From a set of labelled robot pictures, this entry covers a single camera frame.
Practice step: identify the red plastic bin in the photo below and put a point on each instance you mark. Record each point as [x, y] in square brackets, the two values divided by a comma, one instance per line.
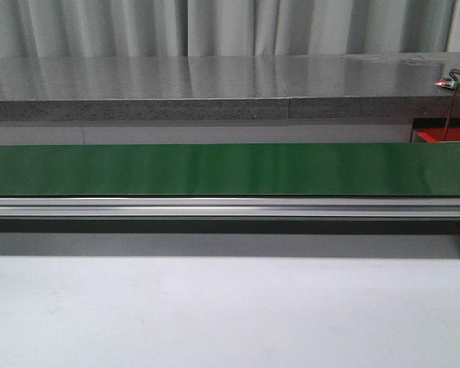
[435, 135]

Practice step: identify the green conveyor belt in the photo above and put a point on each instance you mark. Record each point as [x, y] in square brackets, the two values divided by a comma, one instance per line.
[241, 169]

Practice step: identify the grey stone counter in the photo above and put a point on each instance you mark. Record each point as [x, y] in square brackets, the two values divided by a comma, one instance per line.
[328, 86]

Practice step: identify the grey curtain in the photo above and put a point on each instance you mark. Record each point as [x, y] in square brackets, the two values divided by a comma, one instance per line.
[221, 28]

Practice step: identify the aluminium conveyor frame rail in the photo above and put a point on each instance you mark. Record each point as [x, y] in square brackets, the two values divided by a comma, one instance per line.
[234, 207]

